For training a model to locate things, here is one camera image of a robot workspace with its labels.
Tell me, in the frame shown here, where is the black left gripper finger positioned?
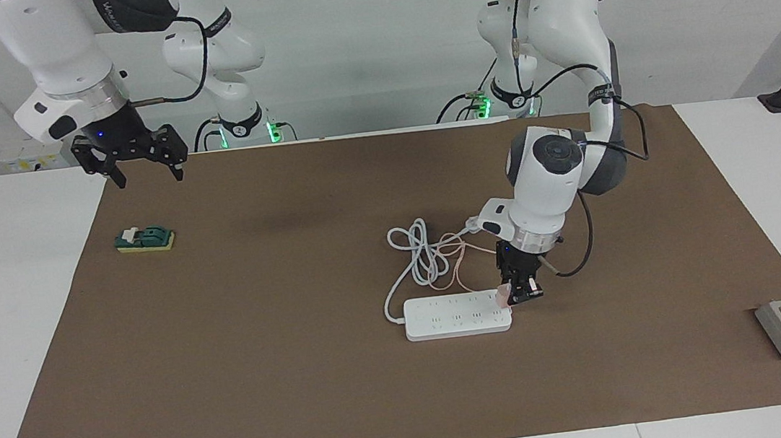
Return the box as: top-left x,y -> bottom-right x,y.
505,274 -> 528,307
523,272 -> 546,302

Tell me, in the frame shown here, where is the green knife switch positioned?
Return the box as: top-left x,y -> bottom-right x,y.
113,222 -> 178,257

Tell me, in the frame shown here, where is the pink charging cable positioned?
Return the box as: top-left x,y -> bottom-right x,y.
423,226 -> 507,299

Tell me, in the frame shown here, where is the brown table mat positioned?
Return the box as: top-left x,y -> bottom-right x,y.
0,89 -> 781,438

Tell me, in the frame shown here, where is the white box with yellow labels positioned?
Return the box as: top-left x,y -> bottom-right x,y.
0,136 -> 77,176

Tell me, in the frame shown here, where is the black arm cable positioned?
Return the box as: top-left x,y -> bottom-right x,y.
504,0 -> 662,282
122,14 -> 215,109

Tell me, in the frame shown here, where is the white power cord with plug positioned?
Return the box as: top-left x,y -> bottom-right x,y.
375,211 -> 492,325

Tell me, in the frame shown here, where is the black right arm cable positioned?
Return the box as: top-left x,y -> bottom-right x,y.
122,14 -> 215,109

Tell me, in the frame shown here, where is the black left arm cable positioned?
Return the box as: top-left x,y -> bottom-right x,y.
504,0 -> 662,282

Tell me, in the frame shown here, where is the black base cable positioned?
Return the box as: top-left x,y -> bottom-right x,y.
191,115 -> 228,153
429,56 -> 504,125

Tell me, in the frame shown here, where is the white power strip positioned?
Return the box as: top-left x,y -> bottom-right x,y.
401,288 -> 515,343

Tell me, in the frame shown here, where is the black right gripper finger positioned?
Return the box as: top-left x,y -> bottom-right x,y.
70,131 -> 129,194
150,123 -> 192,184

